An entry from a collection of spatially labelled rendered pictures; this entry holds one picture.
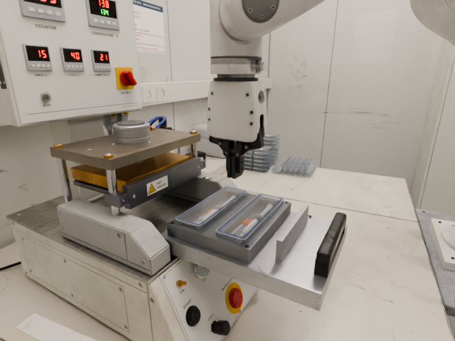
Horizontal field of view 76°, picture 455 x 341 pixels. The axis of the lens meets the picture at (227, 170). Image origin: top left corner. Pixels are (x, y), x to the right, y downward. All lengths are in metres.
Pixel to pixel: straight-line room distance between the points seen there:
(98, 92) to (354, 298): 0.78
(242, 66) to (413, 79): 2.59
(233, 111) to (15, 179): 0.81
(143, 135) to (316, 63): 2.50
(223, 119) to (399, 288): 0.61
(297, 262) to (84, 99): 0.58
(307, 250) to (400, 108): 2.56
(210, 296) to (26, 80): 0.55
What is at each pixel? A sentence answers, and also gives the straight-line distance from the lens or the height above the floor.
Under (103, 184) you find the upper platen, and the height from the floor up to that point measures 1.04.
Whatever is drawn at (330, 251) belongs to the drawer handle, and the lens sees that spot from 0.45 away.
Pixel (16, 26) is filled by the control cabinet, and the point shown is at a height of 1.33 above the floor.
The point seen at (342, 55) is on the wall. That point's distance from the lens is 2.99.
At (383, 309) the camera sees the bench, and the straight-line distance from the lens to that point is 0.80.
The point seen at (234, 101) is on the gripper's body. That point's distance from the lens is 0.48.
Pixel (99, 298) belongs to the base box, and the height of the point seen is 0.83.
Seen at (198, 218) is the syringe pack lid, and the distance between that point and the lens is 0.53.
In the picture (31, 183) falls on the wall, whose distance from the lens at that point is 1.15.
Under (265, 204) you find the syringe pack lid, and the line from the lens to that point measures 0.58.
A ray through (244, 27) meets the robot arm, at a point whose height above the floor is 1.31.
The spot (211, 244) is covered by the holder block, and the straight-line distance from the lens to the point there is 0.49.
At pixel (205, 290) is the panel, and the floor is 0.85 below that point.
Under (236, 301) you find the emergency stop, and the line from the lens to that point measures 0.67.
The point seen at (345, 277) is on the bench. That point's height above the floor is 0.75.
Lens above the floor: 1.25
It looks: 18 degrees down
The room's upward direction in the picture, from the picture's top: straight up
